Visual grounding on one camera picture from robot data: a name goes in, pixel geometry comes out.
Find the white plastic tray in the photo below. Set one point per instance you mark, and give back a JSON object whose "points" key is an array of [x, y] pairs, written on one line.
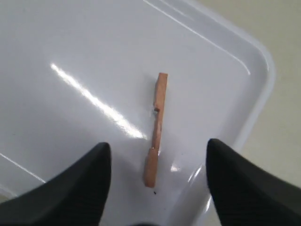
{"points": [[74, 73]]}

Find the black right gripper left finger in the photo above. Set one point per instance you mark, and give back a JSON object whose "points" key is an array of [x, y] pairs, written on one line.
{"points": [[75, 197]]}

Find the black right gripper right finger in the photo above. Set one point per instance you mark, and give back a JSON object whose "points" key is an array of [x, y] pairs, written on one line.
{"points": [[246, 195]]}

